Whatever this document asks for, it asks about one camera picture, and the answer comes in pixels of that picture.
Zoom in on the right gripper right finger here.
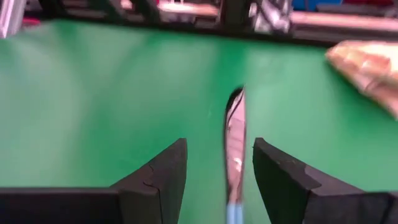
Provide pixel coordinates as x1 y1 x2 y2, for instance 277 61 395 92
253 138 398 224

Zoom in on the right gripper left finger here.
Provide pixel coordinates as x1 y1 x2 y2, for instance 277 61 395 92
0 139 188 224

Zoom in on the blue-handled knife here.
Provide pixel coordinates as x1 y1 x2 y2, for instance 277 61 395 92
223 84 248 224

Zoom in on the yellow folded cloth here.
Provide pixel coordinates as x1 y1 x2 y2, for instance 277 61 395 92
325 39 398 121

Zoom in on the light wooden side board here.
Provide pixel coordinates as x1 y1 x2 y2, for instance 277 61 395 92
158 1 398 32

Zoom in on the black table frame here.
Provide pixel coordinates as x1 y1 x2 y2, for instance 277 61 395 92
18 12 398 47

